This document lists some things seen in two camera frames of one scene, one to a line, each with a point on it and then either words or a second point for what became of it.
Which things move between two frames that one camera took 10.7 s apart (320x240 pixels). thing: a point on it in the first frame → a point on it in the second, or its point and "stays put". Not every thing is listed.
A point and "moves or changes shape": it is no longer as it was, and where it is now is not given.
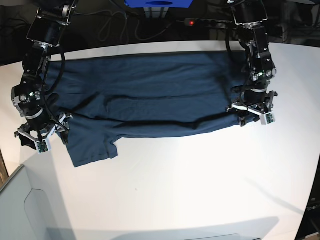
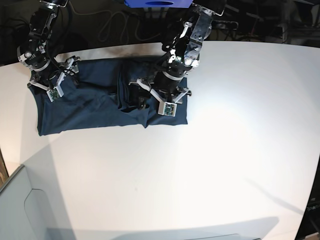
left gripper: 36,133 → 49,79
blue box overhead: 158,4 stays put
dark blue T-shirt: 98,98 moves or changes shape
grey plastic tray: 31,205 stays put
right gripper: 257,102 → 165,89
